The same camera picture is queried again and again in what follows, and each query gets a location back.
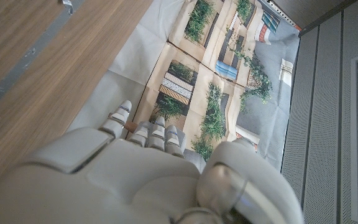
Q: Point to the printed garden backdrop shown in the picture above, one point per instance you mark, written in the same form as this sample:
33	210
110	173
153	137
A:
204	62

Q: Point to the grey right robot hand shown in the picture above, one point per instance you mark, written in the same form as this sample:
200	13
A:
104	186

